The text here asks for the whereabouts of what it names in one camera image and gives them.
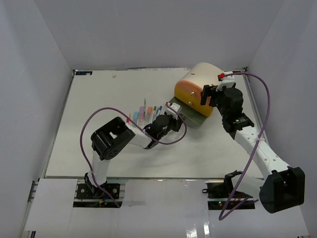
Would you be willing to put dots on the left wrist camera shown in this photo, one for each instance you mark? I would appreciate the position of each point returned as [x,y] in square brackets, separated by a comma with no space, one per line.
[172,108]

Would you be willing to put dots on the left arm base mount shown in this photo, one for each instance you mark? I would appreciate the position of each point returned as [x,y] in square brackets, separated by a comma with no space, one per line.
[85,198]

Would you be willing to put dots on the green cap white marker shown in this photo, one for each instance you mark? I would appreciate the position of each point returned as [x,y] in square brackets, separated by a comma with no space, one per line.
[153,112]

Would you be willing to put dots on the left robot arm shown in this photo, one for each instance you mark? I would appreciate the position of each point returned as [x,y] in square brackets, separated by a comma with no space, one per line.
[109,140]

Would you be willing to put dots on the light blue cap highlighter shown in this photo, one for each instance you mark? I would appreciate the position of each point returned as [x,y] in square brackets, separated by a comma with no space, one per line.
[135,117]

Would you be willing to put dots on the orange cap highlighter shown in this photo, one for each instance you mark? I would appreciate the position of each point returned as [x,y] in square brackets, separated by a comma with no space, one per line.
[148,113]

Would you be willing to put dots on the thin green pen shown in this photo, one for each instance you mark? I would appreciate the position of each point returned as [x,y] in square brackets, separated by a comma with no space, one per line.
[145,105]

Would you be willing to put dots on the blue cap white marker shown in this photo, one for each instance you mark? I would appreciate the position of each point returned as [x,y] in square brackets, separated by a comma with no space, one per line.
[158,111]

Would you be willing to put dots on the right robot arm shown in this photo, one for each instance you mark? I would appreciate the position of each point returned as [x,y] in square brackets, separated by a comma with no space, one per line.
[282,186]

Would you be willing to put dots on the cream round drawer cabinet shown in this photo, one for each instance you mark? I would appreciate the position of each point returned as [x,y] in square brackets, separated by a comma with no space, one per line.
[203,74]

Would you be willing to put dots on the left XDOF logo sticker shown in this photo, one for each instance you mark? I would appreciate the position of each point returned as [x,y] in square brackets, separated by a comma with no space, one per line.
[83,73]

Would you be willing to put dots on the purple cap highlighter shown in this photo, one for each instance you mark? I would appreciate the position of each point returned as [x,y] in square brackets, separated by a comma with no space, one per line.
[141,116]

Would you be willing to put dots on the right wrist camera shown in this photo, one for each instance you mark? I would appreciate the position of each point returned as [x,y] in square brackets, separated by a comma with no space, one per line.
[226,80]

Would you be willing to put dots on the pink top drawer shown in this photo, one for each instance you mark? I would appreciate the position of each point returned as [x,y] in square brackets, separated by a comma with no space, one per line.
[189,86]

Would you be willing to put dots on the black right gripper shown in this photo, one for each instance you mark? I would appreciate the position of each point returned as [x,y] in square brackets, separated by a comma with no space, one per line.
[208,91]

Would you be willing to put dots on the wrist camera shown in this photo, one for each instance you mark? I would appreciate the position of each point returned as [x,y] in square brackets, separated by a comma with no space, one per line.
[172,108]
[226,80]

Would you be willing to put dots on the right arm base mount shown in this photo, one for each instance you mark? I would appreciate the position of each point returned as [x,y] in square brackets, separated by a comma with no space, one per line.
[218,192]

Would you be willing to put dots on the grey-green bottom drawer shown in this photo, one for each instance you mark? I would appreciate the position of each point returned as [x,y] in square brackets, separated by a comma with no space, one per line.
[192,117]

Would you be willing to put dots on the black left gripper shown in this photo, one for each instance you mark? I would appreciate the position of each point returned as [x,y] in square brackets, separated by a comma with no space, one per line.
[178,123]

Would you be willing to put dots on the yellow middle drawer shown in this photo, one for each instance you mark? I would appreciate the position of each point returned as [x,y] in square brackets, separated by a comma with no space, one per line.
[192,97]

